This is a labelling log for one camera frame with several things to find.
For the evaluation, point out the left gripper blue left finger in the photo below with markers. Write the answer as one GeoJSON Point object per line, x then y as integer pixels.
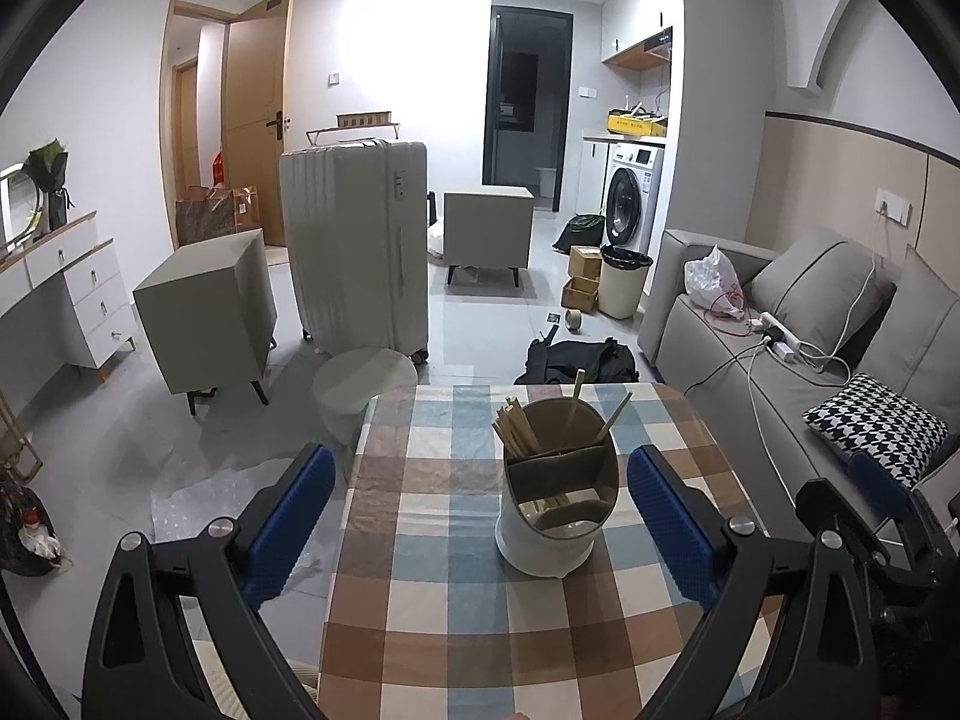
{"type": "Point", "coordinates": [141, 662]}

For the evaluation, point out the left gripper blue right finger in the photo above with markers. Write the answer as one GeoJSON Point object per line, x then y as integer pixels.
{"type": "Point", "coordinates": [821, 661]}

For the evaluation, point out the houndstooth pillow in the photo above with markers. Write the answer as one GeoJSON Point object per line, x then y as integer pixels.
{"type": "Point", "coordinates": [867, 417]}

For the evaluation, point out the grey fabric sofa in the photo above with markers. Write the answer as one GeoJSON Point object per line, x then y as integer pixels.
{"type": "Point", "coordinates": [753, 403]}

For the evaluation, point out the white cylindrical utensil holder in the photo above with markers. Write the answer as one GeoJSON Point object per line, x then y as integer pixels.
{"type": "Point", "coordinates": [554, 504]}

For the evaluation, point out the white power strip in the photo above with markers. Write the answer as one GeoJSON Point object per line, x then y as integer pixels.
{"type": "Point", "coordinates": [781, 340]}

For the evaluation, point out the checkered tablecloth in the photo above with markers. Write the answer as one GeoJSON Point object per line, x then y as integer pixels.
{"type": "Point", "coordinates": [446, 603]}

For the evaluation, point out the grey sofa cushion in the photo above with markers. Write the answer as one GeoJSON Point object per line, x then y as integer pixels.
{"type": "Point", "coordinates": [825, 288]}

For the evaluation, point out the black backpack on floor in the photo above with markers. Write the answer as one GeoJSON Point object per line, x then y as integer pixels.
{"type": "Point", "coordinates": [605, 362]}

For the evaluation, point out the wooden chopstick in holder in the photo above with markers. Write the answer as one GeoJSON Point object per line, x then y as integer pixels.
{"type": "Point", "coordinates": [573, 406]}

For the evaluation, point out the white plastic bag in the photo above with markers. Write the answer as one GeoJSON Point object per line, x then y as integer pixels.
{"type": "Point", "coordinates": [712, 284]}

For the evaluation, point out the round white stool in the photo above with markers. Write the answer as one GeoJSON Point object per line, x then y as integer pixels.
{"type": "Point", "coordinates": [346, 384]}

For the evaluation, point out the bundle of wooden chopsticks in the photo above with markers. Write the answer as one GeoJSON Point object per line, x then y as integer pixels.
{"type": "Point", "coordinates": [515, 431]}

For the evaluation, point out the grey cube side table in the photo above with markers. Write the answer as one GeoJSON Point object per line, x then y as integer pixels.
{"type": "Point", "coordinates": [209, 315]}

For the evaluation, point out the white drawer dresser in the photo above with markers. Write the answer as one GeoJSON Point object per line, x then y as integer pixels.
{"type": "Point", "coordinates": [64, 303]}

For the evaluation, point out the cream trash bin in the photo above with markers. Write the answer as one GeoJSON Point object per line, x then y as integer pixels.
{"type": "Point", "coordinates": [623, 276]}

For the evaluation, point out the cardboard box on floor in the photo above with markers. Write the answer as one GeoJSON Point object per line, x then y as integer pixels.
{"type": "Point", "coordinates": [581, 291]}

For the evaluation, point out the black garbage bag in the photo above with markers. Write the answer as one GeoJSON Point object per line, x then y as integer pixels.
{"type": "Point", "coordinates": [585, 230]}

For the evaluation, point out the brown paper bag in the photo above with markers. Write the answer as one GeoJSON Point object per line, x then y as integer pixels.
{"type": "Point", "coordinates": [208, 213]}

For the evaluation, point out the white washing machine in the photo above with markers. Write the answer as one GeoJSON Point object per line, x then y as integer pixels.
{"type": "Point", "coordinates": [631, 192]}

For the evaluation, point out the yellow crate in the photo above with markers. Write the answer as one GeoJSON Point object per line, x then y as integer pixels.
{"type": "Point", "coordinates": [629, 125]}

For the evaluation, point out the wooden shelf rack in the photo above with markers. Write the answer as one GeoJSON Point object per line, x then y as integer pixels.
{"type": "Point", "coordinates": [355, 122]}

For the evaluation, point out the black glass door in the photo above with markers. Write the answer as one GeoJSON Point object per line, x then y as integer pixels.
{"type": "Point", "coordinates": [526, 122]}

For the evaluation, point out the wooden door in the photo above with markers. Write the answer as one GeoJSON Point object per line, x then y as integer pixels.
{"type": "Point", "coordinates": [253, 107]}

